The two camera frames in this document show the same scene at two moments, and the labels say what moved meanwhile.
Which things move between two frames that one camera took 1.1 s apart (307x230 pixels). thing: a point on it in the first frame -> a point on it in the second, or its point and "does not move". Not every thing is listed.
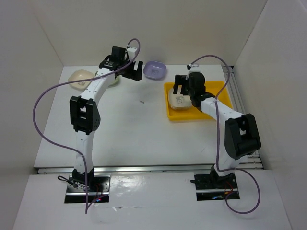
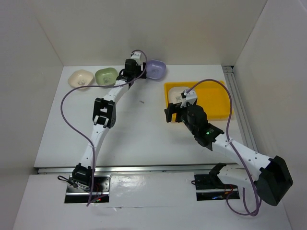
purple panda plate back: [155, 69] does not move
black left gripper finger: [136, 75] -> [145, 74]
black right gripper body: [191, 91] -> [184, 119]
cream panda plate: [79, 74] does not move
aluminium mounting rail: [97, 170] does not move
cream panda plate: [178, 101] does not move
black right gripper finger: [180, 80] -> [172, 108]
